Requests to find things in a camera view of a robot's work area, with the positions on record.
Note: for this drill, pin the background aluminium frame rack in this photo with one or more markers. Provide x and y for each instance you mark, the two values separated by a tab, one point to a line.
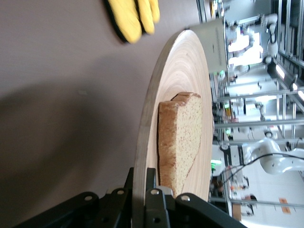
249	123

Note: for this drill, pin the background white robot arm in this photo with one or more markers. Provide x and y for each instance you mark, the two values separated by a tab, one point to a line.
272	47

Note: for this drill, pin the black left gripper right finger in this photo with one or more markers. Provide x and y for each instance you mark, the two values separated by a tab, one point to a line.
161	211

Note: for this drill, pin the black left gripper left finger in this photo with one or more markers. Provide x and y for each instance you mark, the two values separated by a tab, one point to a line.
114	209

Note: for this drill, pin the round wooden plate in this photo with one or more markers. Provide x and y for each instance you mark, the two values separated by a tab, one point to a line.
185	71

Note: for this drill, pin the cream chrome two-slot toaster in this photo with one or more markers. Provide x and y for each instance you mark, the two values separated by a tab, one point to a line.
209	42

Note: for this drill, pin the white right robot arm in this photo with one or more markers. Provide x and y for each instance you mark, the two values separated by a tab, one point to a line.
273	164

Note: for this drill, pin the brown bread slice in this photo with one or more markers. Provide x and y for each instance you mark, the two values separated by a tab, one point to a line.
185	133

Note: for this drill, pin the brown table cover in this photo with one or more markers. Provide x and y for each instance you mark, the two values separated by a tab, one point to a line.
59	95

